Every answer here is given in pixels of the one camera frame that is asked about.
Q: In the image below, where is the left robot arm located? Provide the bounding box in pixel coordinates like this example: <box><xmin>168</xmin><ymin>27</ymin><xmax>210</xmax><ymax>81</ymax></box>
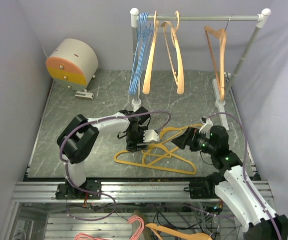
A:
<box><xmin>56</xmin><ymin>107</ymin><xmax>151</xmax><ymax>199</ymax></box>

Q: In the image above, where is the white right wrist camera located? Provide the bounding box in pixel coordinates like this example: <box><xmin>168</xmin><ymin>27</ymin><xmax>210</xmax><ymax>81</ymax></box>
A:
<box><xmin>199</xmin><ymin>117</ymin><xmax>213</xmax><ymax>134</ymax></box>

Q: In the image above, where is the beige round drawer cabinet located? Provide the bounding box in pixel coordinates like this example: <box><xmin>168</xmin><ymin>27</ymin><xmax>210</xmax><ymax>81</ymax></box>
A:
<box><xmin>45</xmin><ymin>38</ymin><xmax>98</xmax><ymax>91</ymax></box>

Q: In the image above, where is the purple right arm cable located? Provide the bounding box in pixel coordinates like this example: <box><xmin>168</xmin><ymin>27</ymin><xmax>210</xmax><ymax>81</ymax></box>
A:
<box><xmin>183</xmin><ymin>112</ymin><xmax>283</xmax><ymax>240</ymax></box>

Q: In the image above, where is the pink plastic hanger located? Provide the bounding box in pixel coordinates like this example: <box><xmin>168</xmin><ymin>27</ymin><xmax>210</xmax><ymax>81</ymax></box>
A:
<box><xmin>74</xmin><ymin>215</ymin><xmax>145</xmax><ymax>240</ymax></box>

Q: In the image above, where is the beige plastic hanger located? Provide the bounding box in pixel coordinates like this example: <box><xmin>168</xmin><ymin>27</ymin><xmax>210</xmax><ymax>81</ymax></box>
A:
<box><xmin>142</xmin><ymin>11</ymin><xmax>159</xmax><ymax>95</ymax></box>
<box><xmin>161</xmin><ymin>11</ymin><xmax>184</xmax><ymax>95</ymax></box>

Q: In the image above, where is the yellow plastic hanger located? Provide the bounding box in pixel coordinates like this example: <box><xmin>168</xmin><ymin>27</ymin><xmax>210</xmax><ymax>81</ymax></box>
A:
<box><xmin>114</xmin><ymin>143</ymin><xmax>197</xmax><ymax>176</ymax></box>
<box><xmin>140</xmin><ymin>124</ymin><xmax>202</xmax><ymax>175</ymax></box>

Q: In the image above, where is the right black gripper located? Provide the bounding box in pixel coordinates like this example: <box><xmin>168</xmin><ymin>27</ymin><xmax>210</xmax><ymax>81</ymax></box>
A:
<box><xmin>172</xmin><ymin>126</ymin><xmax>216</xmax><ymax>155</ymax></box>

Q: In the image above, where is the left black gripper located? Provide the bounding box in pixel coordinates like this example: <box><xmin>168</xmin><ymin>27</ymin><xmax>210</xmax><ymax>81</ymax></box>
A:
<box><xmin>126</xmin><ymin>126</ymin><xmax>149</xmax><ymax>154</ymax></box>

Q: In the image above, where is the orange wooden hanger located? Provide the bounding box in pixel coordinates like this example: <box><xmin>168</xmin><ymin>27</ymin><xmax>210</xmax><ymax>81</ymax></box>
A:
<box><xmin>145</xmin><ymin>223</ymin><xmax>212</xmax><ymax>240</ymax></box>

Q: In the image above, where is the metal clothes rack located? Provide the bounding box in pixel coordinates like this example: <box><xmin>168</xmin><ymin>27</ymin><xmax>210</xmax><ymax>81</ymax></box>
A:
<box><xmin>130</xmin><ymin>7</ymin><xmax>272</xmax><ymax>132</ymax></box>

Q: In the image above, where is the small white plastic clip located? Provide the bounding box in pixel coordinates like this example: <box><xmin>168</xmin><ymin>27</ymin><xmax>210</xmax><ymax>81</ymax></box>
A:
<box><xmin>74</xmin><ymin>91</ymin><xmax>94</xmax><ymax>100</ymax></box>

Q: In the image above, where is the aluminium frame rail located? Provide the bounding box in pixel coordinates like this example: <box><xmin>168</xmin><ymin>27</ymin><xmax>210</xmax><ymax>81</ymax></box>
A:
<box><xmin>10</xmin><ymin>180</ymin><xmax>276</xmax><ymax>204</ymax></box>

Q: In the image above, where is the brown wooden hanger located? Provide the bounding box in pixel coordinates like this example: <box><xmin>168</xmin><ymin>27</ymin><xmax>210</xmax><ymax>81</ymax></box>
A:
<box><xmin>204</xmin><ymin>15</ymin><xmax>233</xmax><ymax>102</ymax></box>

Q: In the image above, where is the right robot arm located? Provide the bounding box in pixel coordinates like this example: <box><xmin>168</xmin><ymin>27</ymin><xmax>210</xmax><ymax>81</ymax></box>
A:
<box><xmin>172</xmin><ymin>125</ymin><xmax>288</xmax><ymax>240</ymax></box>

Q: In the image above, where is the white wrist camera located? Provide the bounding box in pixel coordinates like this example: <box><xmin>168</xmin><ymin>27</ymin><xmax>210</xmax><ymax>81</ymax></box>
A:
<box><xmin>143</xmin><ymin>129</ymin><xmax>159</xmax><ymax>143</ymax></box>
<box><xmin>199</xmin><ymin>117</ymin><xmax>213</xmax><ymax>134</ymax></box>

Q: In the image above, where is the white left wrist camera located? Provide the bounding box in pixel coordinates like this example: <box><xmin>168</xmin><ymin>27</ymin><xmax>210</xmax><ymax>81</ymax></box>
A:
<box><xmin>143</xmin><ymin>129</ymin><xmax>159</xmax><ymax>143</ymax></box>

